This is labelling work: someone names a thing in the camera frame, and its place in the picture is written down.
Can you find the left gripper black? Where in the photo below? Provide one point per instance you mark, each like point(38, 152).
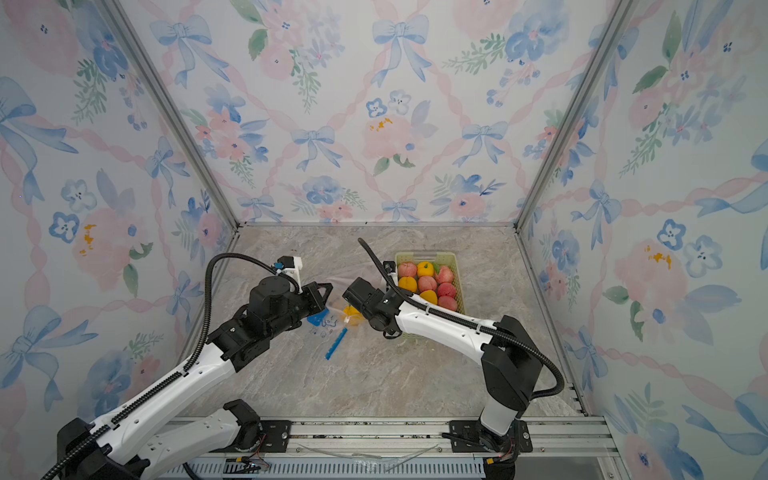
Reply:
point(318, 302)

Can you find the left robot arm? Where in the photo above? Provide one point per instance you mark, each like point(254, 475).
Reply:
point(130, 442)

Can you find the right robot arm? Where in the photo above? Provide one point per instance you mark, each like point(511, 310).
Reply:
point(510, 363)

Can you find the blue zipper clear bag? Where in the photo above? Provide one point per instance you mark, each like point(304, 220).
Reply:
point(329, 326)

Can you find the yellow peach with leaf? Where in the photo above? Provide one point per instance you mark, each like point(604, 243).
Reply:
point(425, 269)

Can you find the pink peach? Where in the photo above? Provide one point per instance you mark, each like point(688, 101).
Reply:
point(448, 302)

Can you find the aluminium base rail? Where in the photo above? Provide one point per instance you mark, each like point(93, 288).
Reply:
point(413, 448)

